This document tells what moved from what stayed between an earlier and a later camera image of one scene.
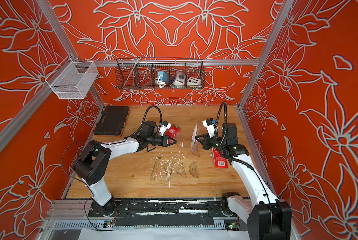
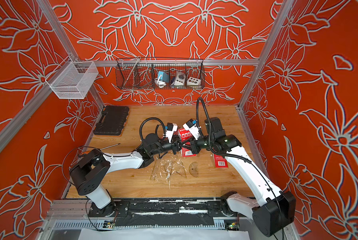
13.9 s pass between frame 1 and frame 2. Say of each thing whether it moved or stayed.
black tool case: stayed
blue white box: stayed
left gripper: moved
